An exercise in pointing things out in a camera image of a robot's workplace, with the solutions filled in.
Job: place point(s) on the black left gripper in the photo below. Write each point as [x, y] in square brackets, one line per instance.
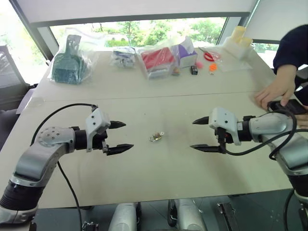
[98, 142]

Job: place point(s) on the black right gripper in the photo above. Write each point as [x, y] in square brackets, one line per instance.
[223, 137]

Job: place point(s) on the black smartphone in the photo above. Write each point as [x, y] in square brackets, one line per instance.
[294, 107]

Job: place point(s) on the person's dark-sleeved forearm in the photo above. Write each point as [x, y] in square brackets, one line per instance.
[291, 45]

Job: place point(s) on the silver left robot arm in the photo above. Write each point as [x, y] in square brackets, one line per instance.
[33, 156]

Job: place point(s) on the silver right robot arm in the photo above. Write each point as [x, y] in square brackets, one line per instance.
[276, 125]

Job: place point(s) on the person's bare hand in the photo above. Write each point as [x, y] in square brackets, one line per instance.
[276, 90]
[303, 121]

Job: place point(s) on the small black box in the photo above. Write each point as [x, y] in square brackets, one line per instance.
[194, 69]

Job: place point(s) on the orange plastic clip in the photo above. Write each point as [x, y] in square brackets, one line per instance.
[213, 67]

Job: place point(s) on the small colourful toy figure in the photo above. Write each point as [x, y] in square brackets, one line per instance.
[176, 71]

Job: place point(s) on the small pink ball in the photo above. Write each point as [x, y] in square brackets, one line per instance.
[199, 64]

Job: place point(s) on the clear flat plastic bag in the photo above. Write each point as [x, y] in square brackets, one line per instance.
[233, 63]

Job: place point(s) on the blue white items bag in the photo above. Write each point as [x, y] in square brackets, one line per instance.
[122, 57]

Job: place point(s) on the silver rounded robot leg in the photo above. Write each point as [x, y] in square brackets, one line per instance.
[190, 215]
[125, 216]

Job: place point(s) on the purple white tissue box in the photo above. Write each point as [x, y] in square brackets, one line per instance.
[186, 53]

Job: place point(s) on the red item in plastic bag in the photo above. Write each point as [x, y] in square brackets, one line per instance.
[156, 60]

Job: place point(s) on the teal dustpan in plastic bag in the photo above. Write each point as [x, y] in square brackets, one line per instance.
[68, 65]

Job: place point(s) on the white holder with cream cups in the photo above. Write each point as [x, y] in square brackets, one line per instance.
[238, 43]

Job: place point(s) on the dark chair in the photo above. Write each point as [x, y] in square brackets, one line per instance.
[12, 79]

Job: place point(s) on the white roller blind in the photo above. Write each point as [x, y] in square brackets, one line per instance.
[134, 8]

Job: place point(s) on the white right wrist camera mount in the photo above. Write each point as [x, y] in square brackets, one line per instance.
[223, 120]

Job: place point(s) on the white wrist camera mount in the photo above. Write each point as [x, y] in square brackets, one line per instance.
[223, 120]
[96, 122]

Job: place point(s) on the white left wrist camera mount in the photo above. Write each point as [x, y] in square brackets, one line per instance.
[96, 122]

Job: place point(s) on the black metal bracket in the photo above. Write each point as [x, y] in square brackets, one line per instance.
[227, 216]

